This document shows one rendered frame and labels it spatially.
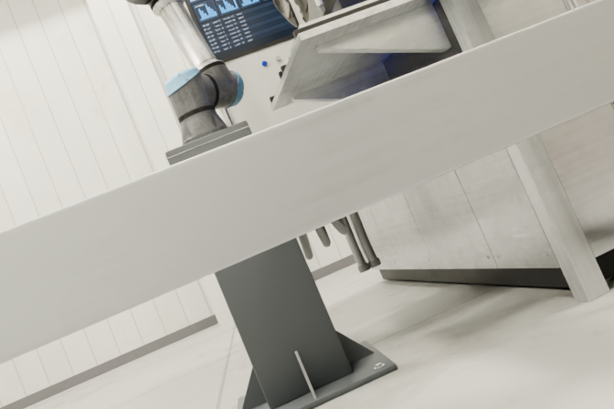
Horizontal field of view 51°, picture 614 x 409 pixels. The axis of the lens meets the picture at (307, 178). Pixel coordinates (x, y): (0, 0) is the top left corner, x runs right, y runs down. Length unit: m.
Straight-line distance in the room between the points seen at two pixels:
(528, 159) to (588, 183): 0.17
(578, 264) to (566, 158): 0.26
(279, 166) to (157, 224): 0.14
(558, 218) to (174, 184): 1.20
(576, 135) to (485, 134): 1.02
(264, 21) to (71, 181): 3.39
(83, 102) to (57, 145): 0.43
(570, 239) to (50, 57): 4.99
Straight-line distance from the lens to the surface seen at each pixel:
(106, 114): 5.77
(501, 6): 1.77
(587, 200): 1.75
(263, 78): 2.60
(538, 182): 1.69
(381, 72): 2.25
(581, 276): 1.72
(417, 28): 1.78
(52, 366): 5.81
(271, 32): 2.67
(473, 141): 0.74
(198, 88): 1.96
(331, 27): 1.62
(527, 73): 0.79
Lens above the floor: 0.43
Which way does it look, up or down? 4 degrees up
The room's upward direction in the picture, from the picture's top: 23 degrees counter-clockwise
